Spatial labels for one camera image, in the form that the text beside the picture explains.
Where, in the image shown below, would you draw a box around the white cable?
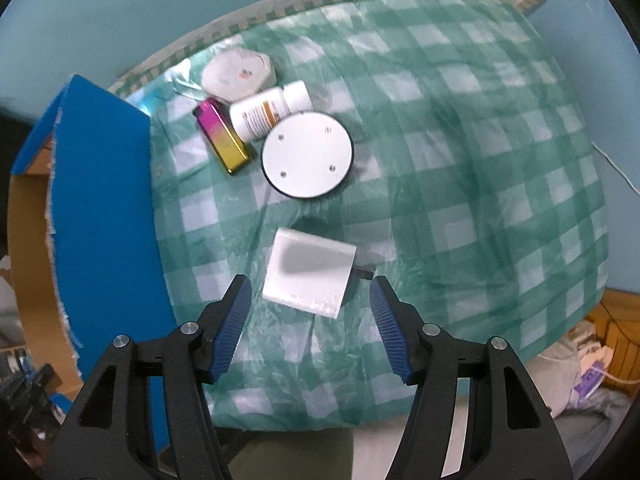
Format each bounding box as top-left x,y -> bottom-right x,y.
592,142 -> 640,186

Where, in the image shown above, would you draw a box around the white pill bottle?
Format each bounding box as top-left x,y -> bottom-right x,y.
229,80 -> 312,142

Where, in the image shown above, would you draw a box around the pink and gold lighter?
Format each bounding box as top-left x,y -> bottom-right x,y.
194,97 -> 251,177

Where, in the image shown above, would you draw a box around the white hexagonal box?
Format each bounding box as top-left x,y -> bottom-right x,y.
201,47 -> 277,105

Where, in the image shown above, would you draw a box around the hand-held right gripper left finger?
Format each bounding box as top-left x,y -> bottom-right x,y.
44,274 -> 253,480

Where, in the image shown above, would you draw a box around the blue cardboard box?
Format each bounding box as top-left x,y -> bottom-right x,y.
7,74 -> 176,471

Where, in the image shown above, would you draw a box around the grey fabric heap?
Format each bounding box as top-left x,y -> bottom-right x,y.
525,330 -> 640,480

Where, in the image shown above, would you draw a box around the orange wooden crate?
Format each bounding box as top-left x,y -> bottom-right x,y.
585,292 -> 640,356

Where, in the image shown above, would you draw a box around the small-check green cloth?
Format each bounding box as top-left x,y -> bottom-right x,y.
107,0 -> 376,96

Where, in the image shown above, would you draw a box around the white square power adapter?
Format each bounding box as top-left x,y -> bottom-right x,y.
262,227 -> 373,319

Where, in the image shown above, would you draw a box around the round white disc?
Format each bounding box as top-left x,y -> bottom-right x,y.
261,111 -> 355,197

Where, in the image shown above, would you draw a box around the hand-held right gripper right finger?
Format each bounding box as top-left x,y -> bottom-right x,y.
369,275 -> 573,480

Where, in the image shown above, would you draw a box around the green checkered plastic tablecloth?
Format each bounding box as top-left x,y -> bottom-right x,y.
107,0 -> 608,431

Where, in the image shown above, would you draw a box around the person's olive trousers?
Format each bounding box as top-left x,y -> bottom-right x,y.
227,425 -> 356,480

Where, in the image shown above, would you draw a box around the clear plastic wrapper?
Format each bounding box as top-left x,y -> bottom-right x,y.
167,67 -> 208,101

